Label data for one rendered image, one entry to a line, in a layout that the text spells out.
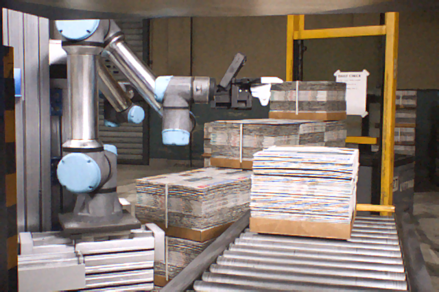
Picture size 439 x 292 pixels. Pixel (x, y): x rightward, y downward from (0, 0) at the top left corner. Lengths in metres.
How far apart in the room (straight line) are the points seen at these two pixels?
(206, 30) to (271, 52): 1.15
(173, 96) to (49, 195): 0.59
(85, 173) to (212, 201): 0.91
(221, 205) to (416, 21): 7.22
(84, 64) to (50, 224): 0.59
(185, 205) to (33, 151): 0.76
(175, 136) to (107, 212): 0.35
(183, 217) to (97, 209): 0.72
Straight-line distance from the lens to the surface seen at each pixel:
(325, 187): 1.65
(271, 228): 1.69
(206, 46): 9.71
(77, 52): 1.65
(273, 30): 9.49
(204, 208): 2.38
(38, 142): 1.95
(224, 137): 2.97
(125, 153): 10.16
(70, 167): 1.64
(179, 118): 1.60
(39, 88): 1.94
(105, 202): 1.79
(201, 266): 1.39
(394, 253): 1.61
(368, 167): 3.99
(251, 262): 1.44
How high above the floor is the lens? 1.20
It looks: 5 degrees down
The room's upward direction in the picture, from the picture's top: 1 degrees clockwise
